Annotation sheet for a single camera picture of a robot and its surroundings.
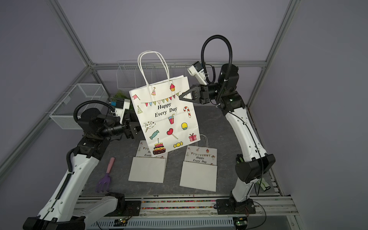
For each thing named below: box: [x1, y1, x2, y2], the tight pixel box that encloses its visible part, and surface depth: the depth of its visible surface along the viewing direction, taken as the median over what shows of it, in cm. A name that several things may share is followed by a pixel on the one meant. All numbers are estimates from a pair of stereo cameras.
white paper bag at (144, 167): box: [127, 140, 169, 184], surface depth 88 cm
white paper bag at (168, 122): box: [128, 50, 201, 157], surface depth 52 cm
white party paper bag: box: [179, 134, 218, 193], surface depth 86 cm
